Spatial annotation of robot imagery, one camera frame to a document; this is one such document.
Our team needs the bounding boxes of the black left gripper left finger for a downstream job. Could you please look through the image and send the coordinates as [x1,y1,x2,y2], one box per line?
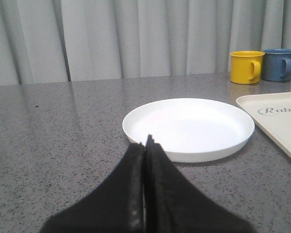
[41,144,144,233]

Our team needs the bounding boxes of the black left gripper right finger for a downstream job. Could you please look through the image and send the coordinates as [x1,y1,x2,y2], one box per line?
[144,136,255,233]

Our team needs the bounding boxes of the white round plate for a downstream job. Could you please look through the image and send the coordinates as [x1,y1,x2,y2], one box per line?
[122,98,255,163]

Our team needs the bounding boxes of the cream rabbit serving tray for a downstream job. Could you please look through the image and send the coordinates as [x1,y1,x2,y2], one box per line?
[236,92,291,158]

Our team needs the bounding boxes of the yellow mug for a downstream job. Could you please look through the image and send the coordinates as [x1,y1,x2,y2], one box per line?
[230,50,265,84]

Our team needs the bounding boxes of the blue mug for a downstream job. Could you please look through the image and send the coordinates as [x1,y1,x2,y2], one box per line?
[261,49,291,82]

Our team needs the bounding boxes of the grey curtain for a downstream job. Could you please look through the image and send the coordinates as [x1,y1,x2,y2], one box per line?
[0,0,291,85]

